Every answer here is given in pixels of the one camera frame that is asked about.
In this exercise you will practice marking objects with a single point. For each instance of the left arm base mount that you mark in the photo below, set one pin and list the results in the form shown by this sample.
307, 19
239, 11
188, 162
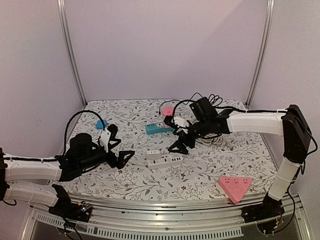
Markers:
66, 209

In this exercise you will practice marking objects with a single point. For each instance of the teal power strip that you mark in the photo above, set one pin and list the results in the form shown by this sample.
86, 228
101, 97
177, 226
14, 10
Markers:
157, 128

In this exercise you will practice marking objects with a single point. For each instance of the aluminium front rail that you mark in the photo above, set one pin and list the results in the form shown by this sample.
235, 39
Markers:
213, 219

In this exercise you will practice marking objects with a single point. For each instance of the white charger adapter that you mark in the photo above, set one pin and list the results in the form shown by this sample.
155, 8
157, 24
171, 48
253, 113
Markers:
153, 154

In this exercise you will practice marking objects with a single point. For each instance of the pink triangular power strip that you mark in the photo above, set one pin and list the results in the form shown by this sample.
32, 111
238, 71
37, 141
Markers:
235, 187

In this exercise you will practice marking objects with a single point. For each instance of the blue plug adapter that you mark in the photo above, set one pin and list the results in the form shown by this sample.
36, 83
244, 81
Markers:
100, 125

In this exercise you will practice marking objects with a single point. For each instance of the left aluminium frame post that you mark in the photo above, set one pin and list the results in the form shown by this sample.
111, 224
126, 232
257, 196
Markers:
62, 12

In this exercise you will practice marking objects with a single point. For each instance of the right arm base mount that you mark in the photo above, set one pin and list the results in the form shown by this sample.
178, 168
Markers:
269, 208

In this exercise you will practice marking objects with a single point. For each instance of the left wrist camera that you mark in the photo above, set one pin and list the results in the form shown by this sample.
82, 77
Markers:
107, 133

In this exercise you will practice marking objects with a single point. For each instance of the floral table mat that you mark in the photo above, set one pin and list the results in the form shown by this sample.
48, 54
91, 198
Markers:
242, 154

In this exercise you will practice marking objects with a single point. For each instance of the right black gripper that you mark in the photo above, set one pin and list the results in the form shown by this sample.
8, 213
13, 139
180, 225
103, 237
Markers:
186, 133

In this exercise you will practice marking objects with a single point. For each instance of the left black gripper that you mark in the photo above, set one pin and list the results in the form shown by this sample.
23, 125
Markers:
120, 163

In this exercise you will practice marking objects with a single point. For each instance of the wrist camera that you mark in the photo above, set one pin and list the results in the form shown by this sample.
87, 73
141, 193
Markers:
176, 122
107, 133

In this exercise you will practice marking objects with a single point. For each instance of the aluminium frame post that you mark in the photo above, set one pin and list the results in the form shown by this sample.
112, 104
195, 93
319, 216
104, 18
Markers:
262, 51
62, 12

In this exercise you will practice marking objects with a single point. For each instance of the right aluminium frame post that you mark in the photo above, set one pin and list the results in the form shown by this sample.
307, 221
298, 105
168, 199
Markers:
262, 51

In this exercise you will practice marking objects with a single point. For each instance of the white power strip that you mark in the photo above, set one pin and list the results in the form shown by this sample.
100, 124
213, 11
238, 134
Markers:
165, 161

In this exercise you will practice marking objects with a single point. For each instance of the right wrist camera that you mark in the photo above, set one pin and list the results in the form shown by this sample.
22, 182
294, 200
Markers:
176, 122

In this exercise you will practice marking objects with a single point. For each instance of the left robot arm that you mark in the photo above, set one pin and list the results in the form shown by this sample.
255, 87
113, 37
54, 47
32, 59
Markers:
17, 174

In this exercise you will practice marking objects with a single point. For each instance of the small pink square adapter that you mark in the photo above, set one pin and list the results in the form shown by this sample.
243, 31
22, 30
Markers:
167, 111

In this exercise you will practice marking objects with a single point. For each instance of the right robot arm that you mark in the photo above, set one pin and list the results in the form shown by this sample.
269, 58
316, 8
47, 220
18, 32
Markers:
288, 123

